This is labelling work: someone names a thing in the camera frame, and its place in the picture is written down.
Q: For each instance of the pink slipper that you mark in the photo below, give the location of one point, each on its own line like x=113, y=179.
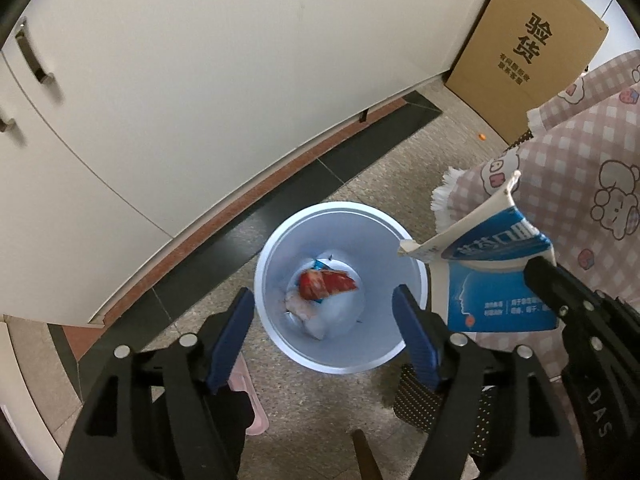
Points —
x=240, y=380

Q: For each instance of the black dotted slipper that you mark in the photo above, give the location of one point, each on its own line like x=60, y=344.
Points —
x=420, y=407

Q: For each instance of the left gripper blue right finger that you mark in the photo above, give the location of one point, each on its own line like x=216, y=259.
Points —
x=422, y=332

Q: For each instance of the white orange plastic bag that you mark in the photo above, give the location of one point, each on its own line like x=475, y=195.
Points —
x=320, y=320

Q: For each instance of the brown cardboard box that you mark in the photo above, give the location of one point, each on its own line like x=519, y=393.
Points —
x=521, y=53

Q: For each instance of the light blue trash bin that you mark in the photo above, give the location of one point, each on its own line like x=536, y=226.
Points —
x=361, y=241

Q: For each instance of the blue white medicine box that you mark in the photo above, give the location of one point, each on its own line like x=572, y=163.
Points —
x=477, y=268

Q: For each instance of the white low cabinet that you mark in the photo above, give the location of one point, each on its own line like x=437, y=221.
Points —
x=126, y=122

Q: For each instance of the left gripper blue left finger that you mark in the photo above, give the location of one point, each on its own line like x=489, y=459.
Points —
x=235, y=323

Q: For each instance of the pink checkered tablecloth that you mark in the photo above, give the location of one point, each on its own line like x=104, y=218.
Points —
x=579, y=179

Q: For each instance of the red snack wrapper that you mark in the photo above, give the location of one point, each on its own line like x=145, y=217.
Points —
x=316, y=285

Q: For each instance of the blue snack wrapper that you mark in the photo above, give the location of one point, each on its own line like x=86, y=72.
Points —
x=320, y=265

